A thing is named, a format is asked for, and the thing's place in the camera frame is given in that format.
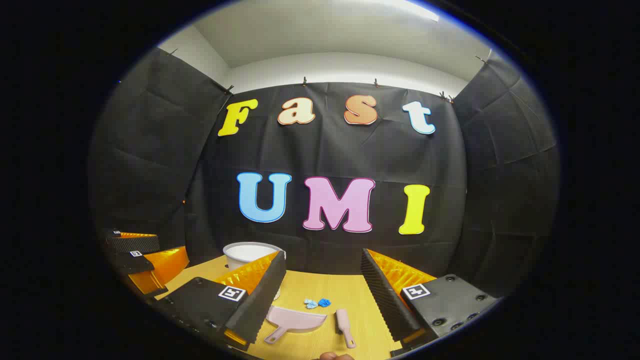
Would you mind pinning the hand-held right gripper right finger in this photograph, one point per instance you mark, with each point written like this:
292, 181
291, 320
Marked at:
385, 295

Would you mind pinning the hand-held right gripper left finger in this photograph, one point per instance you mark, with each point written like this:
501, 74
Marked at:
260, 305

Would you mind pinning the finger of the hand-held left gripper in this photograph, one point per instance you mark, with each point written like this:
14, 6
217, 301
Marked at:
131, 262
135, 244

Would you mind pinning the pale pink dustpan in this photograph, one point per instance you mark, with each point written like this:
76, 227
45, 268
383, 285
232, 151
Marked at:
295, 320

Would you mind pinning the small pale pink broom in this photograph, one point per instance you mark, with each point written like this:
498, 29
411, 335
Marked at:
343, 320

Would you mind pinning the light blue paper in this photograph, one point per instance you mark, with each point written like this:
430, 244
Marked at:
310, 303

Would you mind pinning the white ribbed garbage bin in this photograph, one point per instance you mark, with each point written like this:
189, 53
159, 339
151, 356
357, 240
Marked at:
245, 252

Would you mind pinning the dark blue paper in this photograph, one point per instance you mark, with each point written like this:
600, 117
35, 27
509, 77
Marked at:
324, 302

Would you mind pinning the wooden desktop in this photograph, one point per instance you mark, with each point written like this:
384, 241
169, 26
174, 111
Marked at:
310, 282

